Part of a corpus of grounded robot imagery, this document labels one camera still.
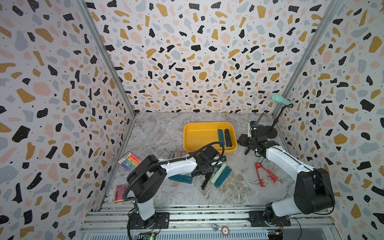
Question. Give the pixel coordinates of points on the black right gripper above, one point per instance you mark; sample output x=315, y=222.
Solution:
x=245, y=139

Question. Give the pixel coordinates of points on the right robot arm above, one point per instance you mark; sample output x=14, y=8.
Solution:
x=313, y=190

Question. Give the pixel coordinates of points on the open black pliers centre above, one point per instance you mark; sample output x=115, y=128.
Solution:
x=207, y=177

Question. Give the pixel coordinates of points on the black pruning pliers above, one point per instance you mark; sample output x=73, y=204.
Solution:
x=228, y=138

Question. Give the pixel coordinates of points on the teal pliers lower left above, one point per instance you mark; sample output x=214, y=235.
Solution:
x=182, y=179

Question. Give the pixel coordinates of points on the yellow storage box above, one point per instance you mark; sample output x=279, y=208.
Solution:
x=197, y=135

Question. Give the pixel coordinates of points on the red pruning pliers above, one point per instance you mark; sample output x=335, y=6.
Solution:
x=263, y=172

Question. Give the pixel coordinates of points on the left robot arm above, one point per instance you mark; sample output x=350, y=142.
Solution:
x=145, y=180

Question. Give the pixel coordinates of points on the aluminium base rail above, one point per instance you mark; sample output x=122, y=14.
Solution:
x=207, y=223

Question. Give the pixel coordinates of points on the highlighter pen pack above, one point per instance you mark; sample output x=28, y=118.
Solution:
x=129, y=161

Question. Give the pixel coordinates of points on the beige pliers behind arm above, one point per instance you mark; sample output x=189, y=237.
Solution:
x=175, y=155

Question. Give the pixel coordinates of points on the pink card pack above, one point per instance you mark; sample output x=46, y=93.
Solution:
x=119, y=193

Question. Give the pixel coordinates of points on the light green pliers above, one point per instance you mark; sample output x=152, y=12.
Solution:
x=218, y=173

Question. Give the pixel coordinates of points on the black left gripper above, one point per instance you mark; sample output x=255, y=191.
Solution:
x=210, y=170

